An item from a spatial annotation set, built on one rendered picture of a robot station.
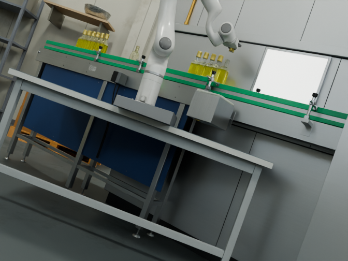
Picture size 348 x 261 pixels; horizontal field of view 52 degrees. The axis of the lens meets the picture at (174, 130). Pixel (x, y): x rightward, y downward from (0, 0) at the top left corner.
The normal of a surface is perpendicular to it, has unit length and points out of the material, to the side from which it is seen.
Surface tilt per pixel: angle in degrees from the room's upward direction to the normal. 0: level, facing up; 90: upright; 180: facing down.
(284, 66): 90
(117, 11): 90
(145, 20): 90
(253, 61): 90
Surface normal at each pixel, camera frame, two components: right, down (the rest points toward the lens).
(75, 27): -0.07, -0.04
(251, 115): -0.51, -0.20
